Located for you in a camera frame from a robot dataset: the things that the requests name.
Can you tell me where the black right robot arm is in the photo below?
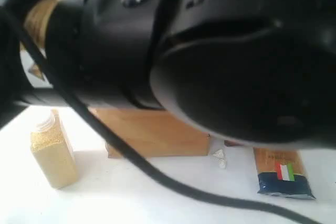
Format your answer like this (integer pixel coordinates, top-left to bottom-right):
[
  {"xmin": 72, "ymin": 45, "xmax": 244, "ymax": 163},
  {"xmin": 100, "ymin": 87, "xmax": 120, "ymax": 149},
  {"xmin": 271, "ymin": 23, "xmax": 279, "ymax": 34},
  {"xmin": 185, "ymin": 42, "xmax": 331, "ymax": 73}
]
[{"xmin": 1, "ymin": 0, "xmax": 335, "ymax": 149}]

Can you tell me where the spaghetti packet with Italian flag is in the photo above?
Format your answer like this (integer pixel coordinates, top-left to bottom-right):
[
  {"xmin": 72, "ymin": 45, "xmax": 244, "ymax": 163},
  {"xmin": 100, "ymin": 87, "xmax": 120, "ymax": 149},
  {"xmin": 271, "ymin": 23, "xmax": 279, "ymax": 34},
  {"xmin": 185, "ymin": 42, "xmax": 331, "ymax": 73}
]
[{"xmin": 254, "ymin": 148, "xmax": 315, "ymax": 200}]

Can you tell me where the millet bottle with white cap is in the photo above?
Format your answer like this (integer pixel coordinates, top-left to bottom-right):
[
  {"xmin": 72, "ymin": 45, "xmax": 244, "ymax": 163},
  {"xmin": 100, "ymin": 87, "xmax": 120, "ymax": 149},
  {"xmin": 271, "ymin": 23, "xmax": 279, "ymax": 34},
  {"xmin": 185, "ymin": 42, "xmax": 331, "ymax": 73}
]
[{"xmin": 30, "ymin": 109, "xmax": 79, "ymax": 189}]

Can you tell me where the brown paper shopping bag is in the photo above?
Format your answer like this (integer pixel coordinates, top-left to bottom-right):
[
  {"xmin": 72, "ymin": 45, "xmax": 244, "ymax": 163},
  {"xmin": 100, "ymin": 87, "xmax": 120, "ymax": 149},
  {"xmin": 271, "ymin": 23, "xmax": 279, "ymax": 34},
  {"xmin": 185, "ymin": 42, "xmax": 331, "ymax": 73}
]
[{"xmin": 24, "ymin": 0, "xmax": 209, "ymax": 157}]

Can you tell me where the brown pouch with orange label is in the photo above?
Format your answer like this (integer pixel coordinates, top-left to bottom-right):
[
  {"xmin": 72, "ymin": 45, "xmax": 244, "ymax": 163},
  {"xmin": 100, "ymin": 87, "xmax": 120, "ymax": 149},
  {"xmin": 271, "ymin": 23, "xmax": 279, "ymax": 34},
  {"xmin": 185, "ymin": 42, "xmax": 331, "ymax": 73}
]
[{"xmin": 224, "ymin": 140, "xmax": 242, "ymax": 147}]

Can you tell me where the white paper ball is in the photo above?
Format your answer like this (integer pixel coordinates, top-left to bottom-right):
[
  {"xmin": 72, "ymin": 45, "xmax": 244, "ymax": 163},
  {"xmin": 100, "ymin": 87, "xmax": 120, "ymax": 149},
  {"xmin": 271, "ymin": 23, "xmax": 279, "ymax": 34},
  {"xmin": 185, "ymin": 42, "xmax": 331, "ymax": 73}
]
[
  {"xmin": 213, "ymin": 149, "xmax": 225, "ymax": 159},
  {"xmin": 218, "ymin": 158, "xmax": 227, "ymax": 169}
]

